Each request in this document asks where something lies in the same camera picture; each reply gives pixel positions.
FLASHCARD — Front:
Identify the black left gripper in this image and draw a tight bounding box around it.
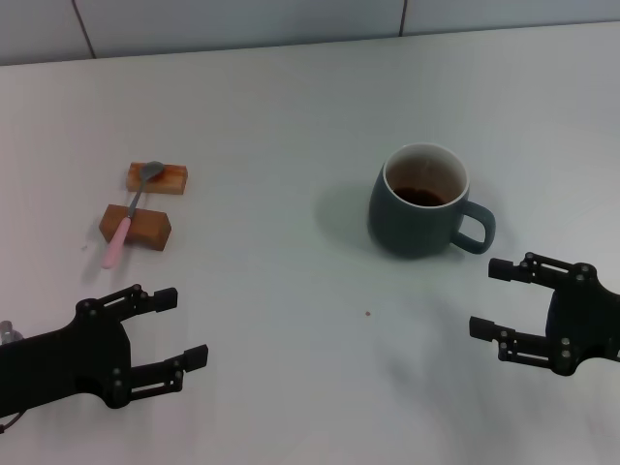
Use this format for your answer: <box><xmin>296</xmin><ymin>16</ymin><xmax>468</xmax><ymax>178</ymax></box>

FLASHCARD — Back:
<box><xmin>0</xmin><ymin>284</ymin><xmax>210</xmax><ymax>411</ymax></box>

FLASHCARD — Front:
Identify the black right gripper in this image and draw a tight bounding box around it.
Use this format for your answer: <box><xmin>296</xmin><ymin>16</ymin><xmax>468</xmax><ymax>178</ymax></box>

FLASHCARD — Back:
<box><xmin>468</xmin><ymin>251</ymin><xmax>620</xmax><ymax>377</ymax></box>

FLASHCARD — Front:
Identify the pink handled metal spoon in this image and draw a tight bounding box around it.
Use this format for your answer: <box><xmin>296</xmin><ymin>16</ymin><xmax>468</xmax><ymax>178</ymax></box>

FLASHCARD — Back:
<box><xmin>101</xmin><ymin>161</ymin><xmax>165</xmax><ymax>270</ymax></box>

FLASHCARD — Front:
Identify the grey ceramic mug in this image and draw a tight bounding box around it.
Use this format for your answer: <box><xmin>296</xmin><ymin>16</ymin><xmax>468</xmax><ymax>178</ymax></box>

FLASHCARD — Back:
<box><xmin>366</xmin><ymin>141</ymin><xmax>498</xmax><ymax>259</ymax></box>

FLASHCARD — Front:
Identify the dark brown wooden block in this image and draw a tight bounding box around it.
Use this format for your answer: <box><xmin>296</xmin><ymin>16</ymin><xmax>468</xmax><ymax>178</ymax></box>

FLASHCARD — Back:
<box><xmin>99</xmin><ymin>203</ymin><xmax>173</xmax><ymax>252</ymax></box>

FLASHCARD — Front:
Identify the light wooden grooved block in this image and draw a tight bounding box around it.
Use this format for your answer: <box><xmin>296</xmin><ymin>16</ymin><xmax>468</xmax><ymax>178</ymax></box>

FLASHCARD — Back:
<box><xmin>125</xmin><ymin>162</ymin><xmax>189</xmax><ymax>197</ymax></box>

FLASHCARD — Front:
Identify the dark coffee liquid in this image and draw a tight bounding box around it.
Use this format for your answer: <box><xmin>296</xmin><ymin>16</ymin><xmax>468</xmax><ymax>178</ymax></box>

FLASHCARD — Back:
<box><xmin>390</xmin><ymin>186</ymin><xmax>450</xmax><ymax>207</ymax></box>

